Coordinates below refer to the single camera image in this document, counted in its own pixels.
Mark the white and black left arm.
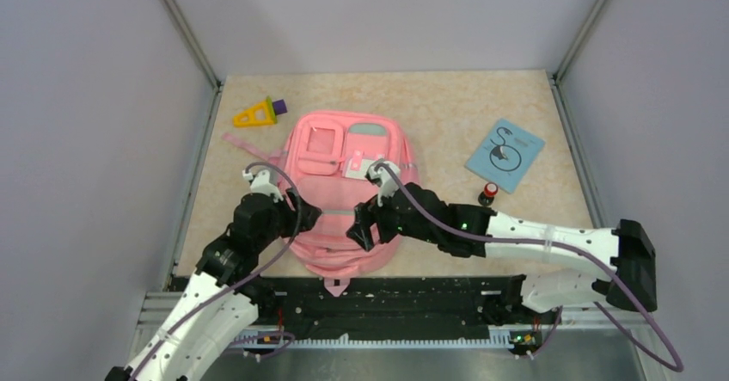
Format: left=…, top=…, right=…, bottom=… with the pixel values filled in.
left=106, top=188, right=322, bottom=380

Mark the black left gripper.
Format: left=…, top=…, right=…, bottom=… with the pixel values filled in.
left=254, top=187, right=322, bottom=250

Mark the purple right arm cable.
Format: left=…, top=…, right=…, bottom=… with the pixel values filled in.
left=372, top=162, right=686, bottom=374

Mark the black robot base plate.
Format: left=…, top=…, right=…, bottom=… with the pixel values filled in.
left=240, top=277, right=556, bottom=341

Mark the aluminium frame rail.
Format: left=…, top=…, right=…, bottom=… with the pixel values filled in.
left=122, top=290, right=673, bottom=381

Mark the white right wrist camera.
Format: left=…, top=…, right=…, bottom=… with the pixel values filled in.
left=365, top=159, right=401, bottom=206

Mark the yellow and purple toy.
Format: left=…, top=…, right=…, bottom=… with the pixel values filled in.
left=232, top=96, right=288, bottom=127

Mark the pink student backpack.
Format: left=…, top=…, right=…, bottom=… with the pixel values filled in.
left=223, top=110, right=419, bottom=297

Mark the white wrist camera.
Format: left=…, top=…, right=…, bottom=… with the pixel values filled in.
left=242, top=169, right=284, bottom=202
left=365, top=159, right=401, bottom=206

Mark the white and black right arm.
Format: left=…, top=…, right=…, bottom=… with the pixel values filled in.
left=346, top=183, right=658, bottom=323

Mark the light blue thin booklet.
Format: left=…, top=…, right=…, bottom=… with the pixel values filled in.
left=465, top=119, right=545, bottom=194

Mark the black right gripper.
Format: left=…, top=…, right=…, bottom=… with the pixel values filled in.
left=347, top=179, right=439, bottom=251

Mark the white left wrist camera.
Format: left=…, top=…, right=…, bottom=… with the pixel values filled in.
left=242, top=169, right=284, bottom=202

